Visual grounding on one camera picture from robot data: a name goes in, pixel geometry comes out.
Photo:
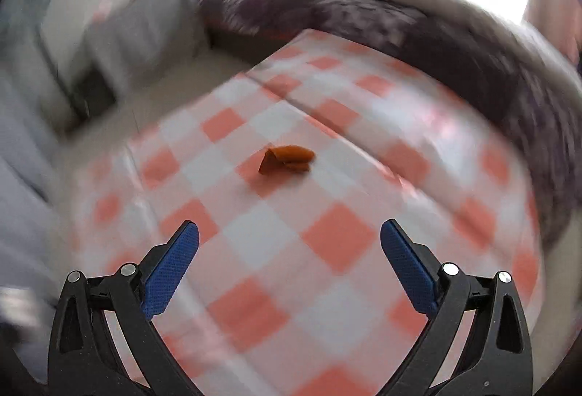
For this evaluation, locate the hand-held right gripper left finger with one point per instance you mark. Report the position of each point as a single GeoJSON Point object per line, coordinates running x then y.
{"type": "Point", "coordinates": [170, 273]}

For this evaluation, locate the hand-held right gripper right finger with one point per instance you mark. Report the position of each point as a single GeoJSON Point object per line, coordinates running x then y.
{"type": "Point", "coordinates": [409, 268]}

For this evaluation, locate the orange white checkered tablecloth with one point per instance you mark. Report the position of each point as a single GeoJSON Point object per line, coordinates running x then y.
{"type": "Point", "coordinates": [318, 128]}

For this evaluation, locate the grey checkered chair cover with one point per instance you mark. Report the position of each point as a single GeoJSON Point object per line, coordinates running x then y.
{"type": "Point", "coordinates": [145, 37]}

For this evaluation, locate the grey purple patterned quilt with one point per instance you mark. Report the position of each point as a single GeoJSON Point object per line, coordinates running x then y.
{"type": "Point", "coordinates": [409, 23]}

